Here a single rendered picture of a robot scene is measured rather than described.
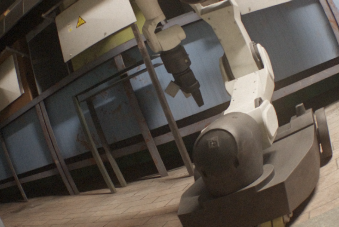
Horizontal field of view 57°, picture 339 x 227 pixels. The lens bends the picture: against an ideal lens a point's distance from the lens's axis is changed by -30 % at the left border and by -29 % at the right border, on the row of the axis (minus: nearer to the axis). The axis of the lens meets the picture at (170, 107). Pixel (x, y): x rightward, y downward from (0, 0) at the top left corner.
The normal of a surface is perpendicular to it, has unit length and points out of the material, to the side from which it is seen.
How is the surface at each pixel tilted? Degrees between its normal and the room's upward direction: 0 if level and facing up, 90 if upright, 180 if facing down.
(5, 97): 90
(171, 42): 113
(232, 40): 93
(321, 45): 90
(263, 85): 50
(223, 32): 93
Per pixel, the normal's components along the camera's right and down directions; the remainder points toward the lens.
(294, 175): 0.67, -0.25
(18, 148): -0.34, 0.16
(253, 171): 0.50, -0.17
